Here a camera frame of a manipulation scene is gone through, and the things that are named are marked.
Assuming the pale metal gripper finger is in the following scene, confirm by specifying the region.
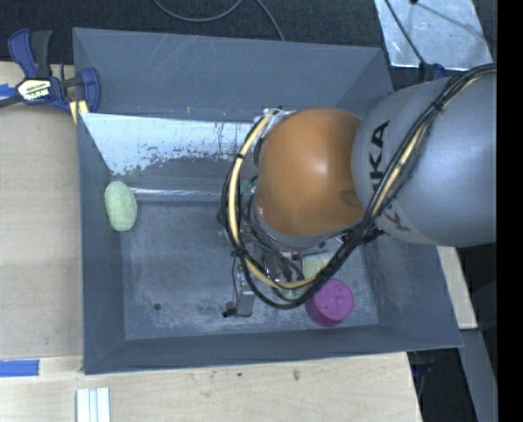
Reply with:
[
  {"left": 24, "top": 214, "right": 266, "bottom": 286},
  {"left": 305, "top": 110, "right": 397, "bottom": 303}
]
[{"left": 237, "top": 290, "right": 257, "bottom": 317}]

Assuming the pale yellow sponge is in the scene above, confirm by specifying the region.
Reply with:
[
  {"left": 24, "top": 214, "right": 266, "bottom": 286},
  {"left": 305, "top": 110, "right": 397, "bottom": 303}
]
[{"left": 281, "top": 254, "right": 334, "bottom": 301}]

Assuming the purple plastic cup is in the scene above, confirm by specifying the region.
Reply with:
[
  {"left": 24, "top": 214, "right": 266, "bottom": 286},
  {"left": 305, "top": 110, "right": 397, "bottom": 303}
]
[{"left": 304, "top": 278, "right": 356, "bottom": 328}]

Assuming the grey metal bin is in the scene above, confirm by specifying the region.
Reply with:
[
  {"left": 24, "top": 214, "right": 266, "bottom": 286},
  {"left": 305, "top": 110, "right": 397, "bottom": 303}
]
[{"left": 71, "top": 27, "right": 465, "bottom": 375}]

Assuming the pale green oval toy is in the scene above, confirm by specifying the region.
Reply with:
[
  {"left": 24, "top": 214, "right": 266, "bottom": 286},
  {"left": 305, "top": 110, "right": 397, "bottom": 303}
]
[{"left": 104, "top": 179, "right": 139, "bottom": 233}]

